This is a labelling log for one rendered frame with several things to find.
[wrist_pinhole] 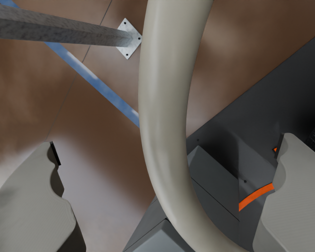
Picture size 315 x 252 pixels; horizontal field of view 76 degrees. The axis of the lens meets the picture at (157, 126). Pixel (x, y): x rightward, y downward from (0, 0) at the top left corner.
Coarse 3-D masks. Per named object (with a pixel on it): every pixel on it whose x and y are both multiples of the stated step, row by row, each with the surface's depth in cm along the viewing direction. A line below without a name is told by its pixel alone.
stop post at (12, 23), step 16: (0, 16) 65; (16, 16) 70; (32, 16) 77; (48, 16) 85; (0, 32) 68; (16, 32) 72; (32, 32) 78; (48, 32) 83; (64, 32) 90; (80, 32) 98; (96, 32) 108; (112, 32) 125; (128, 32) 145; (128, 48) 149
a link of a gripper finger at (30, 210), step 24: (48, 144) 11; (24, 168) 9; (48, 168) 9; (0, 192) 8; (24, 192) 8; (48, 192) 8; (0, 216) 7; (24, 216) 7; (48, 216) 7; (72, 216) 7; (0, 240) 6; (24, 240) 6; (48, 240) 6; (72, 240) 7
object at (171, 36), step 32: (160, 0) 9; (192, 0) 8; (160, 32) 9; (192, 32) 9; (160, 64) 10; (192, 64) 10; (160, 96) 11; (160, 128) 12; (160, 160) 13; (160, 192) 14; (192, 192) 15; (192, 224) 16
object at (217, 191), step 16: (192, 160) 130; (208, 160) 144; (192, 176) 117; (208, 176) 128; (224, 176) 141; (208, 192) 115; (224, 192) 126; (160, 208) 103; (208, 208) 105; (224, 208) 113; (144, 224) 106; (160, 224) 83; (224, 224) 103; (128, 240) 109; (144, 240) 85; (160, 240) 80; (176, 240) 79
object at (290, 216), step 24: (288, 144) 10; (288, 168) 8; (312, 168) 8; (288, 192) 7; (312, 192) 7; (264, 216) 7; (288, 216) 7; (312, 216) 7; (264, 240) 6; (288, 240) 6; (312, 240) 6
